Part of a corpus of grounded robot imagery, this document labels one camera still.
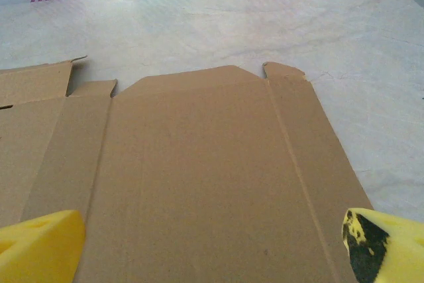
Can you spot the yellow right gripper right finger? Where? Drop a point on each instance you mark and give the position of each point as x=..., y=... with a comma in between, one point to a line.
x=397, y=253

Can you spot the brown cardboard box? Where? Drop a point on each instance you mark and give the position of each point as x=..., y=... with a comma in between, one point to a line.
x=198, y=163

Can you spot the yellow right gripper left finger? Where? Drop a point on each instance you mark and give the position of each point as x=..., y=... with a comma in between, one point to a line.
x=39, y=250

